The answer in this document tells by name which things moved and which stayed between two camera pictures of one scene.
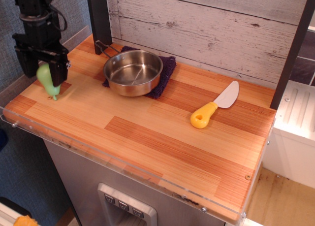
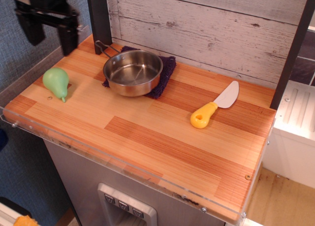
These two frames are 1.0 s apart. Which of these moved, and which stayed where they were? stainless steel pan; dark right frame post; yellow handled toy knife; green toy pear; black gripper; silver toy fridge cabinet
Moved: black gripper; green toy pear
Stayed: dark right frame post; yellow handled toy knife; stainless steel pan; silver toy fridge cabinet
